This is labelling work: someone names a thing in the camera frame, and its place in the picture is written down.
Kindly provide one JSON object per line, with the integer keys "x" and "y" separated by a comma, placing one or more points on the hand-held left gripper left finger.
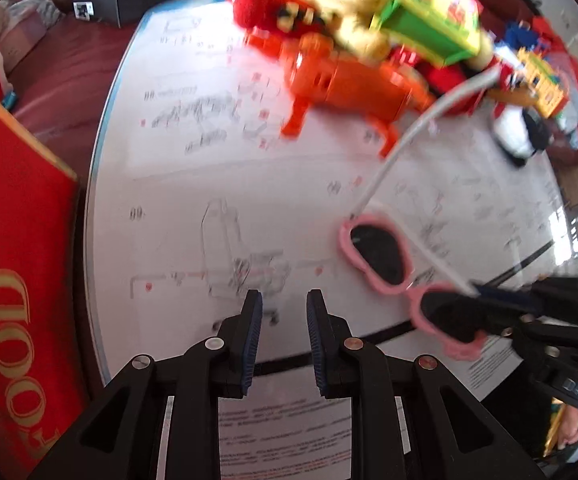
{"x": 251, "y": 340}

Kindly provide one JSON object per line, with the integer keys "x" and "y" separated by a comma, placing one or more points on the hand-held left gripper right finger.
{"x": 316, "y": 340}

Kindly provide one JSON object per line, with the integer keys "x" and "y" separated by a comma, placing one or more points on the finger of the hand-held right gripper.
{"x": 559, "y": 337}
{"x": 501, "y": 294}

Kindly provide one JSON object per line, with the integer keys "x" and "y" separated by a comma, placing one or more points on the pink heart sunglasses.
{"x": 379, "y": 255}

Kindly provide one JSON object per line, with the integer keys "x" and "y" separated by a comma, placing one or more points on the dark red desktop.
{"x": 69, "y": 85}

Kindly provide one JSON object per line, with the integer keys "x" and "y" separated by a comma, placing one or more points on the black white plush toy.
{"x": 511, "y": 132}

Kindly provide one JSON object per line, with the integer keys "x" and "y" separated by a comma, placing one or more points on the white instruction sheet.
{"x": 194, "y": 160}

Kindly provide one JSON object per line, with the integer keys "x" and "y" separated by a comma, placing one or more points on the colourful plastic block toy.
{"x": 539, "y": 70}

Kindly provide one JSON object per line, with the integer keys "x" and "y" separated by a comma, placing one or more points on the orange plastic toy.
{"x": 349, "y": 85}

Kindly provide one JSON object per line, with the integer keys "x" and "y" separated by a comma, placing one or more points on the red box with gold lettering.
{"x": 14, "y": 210}

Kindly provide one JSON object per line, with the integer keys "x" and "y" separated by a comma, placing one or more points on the green toy box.
{"x": 419, "y": 35}

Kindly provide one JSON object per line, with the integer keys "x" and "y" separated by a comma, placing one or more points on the blue packet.
{"x": 11, "y": 101}

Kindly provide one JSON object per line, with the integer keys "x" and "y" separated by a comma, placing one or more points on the pale pink box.
{"x": 19, "y": 40}

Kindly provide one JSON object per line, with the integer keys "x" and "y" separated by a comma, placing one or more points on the patterned grey cloth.
{"x": 44, "y": 10}

